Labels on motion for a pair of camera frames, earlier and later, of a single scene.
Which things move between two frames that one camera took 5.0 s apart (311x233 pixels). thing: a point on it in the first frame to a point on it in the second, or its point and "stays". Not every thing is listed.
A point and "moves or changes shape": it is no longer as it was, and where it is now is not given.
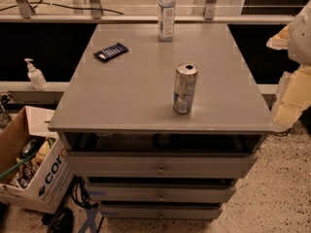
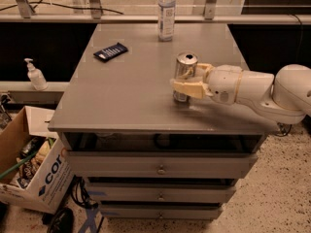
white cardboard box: x=35 y=168 stays
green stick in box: x=17 y=165 stays
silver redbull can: x=185 y=86 moves or changes shape
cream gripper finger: x=280 y=41 to x=209 y=67
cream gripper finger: x=293 y=96 to x=197 y=89
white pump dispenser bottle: x=36 y=77 stays
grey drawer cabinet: x=161 y=129 stays
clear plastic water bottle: x=166 y=14 stays
